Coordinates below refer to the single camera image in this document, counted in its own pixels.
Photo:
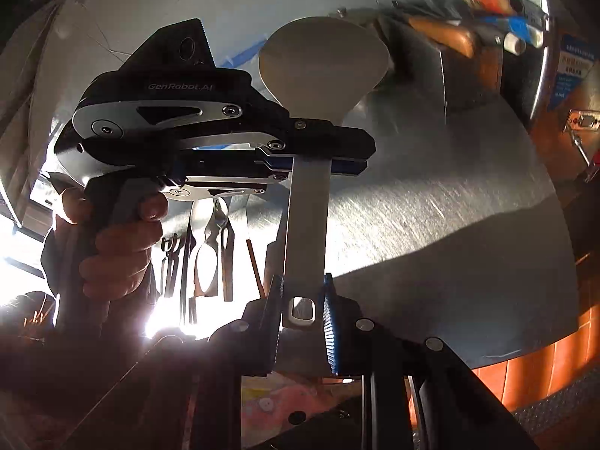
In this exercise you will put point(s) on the wooden chopstick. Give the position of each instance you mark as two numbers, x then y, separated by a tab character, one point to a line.
255	267

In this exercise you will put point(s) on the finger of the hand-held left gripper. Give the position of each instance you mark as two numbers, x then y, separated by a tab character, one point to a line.
349	165
347	143

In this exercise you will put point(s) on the hanging black scissors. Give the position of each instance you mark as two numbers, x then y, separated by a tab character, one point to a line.
169	262

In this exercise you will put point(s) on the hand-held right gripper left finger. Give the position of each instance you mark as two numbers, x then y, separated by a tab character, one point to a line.
275	307

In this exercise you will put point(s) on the person's left hand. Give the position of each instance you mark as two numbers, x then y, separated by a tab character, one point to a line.
122	253

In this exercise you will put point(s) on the metal latch plate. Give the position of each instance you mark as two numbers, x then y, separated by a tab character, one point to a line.
583	120

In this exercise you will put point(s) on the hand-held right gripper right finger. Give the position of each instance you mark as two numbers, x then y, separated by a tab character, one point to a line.
330	326

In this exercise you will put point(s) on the steel utensil container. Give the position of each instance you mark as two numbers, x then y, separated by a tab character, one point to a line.
415	70

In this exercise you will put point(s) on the blue wall sign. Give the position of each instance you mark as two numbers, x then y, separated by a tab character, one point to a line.
576	70

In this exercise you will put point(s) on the steel spatula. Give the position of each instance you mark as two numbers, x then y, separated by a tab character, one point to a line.
307	225

